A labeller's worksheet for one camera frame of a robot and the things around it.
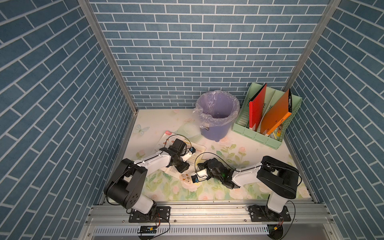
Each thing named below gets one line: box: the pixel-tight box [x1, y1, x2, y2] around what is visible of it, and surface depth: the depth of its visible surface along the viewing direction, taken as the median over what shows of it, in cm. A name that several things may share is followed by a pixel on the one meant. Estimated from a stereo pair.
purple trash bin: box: [193, 90, 240, 142], surface depth 94 cm
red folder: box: [248, 83, 268, 131], surface depth 92 cm
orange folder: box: [260, 88, 293, 136], surface depth 90 cm
